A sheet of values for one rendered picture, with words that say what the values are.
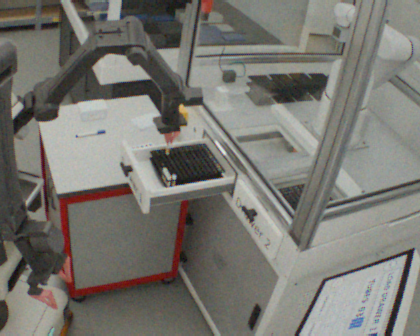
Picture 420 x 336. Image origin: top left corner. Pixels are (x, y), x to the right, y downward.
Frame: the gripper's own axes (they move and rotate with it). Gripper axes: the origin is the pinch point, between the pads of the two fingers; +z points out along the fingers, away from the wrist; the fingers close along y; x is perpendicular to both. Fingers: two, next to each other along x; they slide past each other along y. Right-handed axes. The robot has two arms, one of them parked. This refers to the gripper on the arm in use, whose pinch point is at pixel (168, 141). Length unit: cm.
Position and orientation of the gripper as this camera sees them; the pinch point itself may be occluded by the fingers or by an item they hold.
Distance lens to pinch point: 168.6
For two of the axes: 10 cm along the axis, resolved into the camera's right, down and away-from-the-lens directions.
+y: 9.2, -2.0, 3.4
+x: -3.8, -6.4, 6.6
